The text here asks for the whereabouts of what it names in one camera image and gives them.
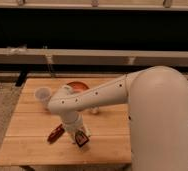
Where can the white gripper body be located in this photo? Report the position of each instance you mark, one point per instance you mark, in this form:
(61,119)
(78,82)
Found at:
(72,128)

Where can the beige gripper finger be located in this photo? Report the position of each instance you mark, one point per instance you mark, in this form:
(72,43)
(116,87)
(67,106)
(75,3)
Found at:
(74,139)

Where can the dark red eraser block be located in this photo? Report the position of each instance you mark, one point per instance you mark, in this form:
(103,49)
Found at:
(81,138)

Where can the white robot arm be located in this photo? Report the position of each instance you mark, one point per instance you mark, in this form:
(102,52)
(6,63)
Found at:
(157,99)

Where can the white sponge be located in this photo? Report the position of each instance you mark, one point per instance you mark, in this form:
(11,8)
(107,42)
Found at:
(87,131)

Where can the red marker pen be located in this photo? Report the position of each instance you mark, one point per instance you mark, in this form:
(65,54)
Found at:
(56,134)

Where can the small white bottle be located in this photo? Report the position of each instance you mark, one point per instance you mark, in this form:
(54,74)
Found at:
(94,110)

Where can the orange bowl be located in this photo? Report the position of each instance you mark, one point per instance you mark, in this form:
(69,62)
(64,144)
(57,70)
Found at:
(78,86)

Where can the wooden table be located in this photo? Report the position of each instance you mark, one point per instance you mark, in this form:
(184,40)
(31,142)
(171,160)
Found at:
(25,141)

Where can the wooden shelf rail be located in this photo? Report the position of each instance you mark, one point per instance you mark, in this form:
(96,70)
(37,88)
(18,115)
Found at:
(85,57)

